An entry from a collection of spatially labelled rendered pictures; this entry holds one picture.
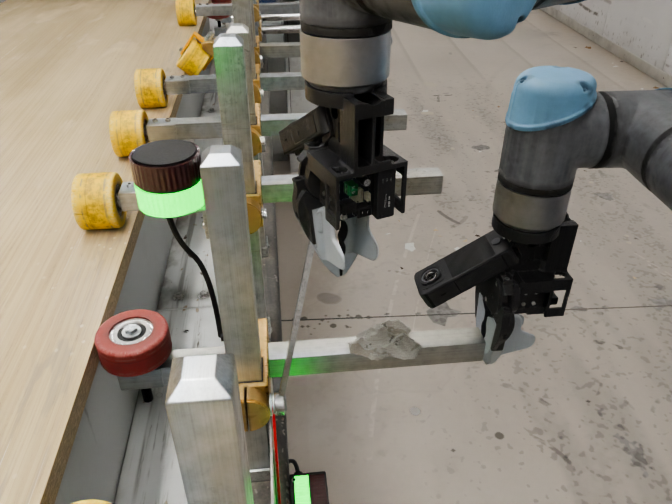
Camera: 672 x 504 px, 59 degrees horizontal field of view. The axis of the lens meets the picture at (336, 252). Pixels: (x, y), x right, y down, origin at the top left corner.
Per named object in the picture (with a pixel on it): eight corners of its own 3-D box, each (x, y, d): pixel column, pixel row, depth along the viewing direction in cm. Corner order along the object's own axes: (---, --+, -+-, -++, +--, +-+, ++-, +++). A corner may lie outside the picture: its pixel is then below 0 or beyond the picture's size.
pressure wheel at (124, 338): (185, 372, 76) (171, 302, 70) (178, 421, 70) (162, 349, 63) (121, 377, 76) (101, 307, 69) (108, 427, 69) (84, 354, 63)
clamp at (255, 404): (269, 347, 77) (267, 317, 74) (272, 430, 66) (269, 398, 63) (225, 350, 76) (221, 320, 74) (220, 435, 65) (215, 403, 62)
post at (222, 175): (272, 474, 80) (240, 140, 53) (273, 498, 77) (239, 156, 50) (246, 477, 79) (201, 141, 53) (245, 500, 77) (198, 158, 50)
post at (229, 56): (267, 331, 98) (242, 30, 72) (268, 345, 96) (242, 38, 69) (246, 333, 98) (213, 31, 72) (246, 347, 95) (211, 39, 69)
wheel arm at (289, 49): (363, 52, 153) (364, 40, 151) (365, 55, 151) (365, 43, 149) (220, 56, 150) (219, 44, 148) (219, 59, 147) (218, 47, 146)
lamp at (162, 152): (226, 320, 66) (202, 137, 54) (224, 355, 61) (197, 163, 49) (173, 324, 65) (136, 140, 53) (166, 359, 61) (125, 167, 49)
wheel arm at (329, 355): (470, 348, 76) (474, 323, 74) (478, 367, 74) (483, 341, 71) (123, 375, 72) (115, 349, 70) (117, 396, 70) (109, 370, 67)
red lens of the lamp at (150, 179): (205, 160, 55) (202, 138, 54) (200, 190, 50) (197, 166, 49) (139, 163, 55) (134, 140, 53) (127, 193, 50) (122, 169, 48)
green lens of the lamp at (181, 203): (208, 184, 57) (205, 163, 55) (204, 215, 52) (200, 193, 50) (144, 187, 56) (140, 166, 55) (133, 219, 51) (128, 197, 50)
